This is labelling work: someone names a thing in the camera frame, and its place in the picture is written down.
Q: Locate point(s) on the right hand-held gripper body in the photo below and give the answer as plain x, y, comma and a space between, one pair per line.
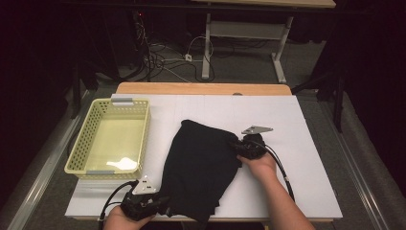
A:
253, 147

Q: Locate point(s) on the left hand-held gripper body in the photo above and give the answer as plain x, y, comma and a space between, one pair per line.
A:
143, 188

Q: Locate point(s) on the black shirt with grey trim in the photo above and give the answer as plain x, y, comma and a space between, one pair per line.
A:
201, 166

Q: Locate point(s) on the yellow plastic basket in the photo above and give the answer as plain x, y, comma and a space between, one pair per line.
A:
111, 143

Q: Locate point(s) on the person's right hand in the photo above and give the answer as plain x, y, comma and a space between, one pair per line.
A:
263, 167

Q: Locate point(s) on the person's left hand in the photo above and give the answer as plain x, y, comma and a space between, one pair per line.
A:
115, 222

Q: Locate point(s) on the grey table grommet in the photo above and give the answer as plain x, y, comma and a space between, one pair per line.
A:
237, 94

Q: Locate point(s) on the white board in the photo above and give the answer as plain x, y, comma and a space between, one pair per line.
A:
287, 111

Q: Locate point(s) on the black metal stand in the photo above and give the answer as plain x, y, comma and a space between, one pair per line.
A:
339, 105

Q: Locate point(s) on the white power adapter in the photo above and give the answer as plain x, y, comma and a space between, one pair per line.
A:
188, 57

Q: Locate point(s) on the desk with white metal frame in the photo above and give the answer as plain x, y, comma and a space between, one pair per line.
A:
207, 48

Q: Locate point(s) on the grey metal floor rail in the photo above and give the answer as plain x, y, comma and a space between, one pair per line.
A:
360, 185
41, 175

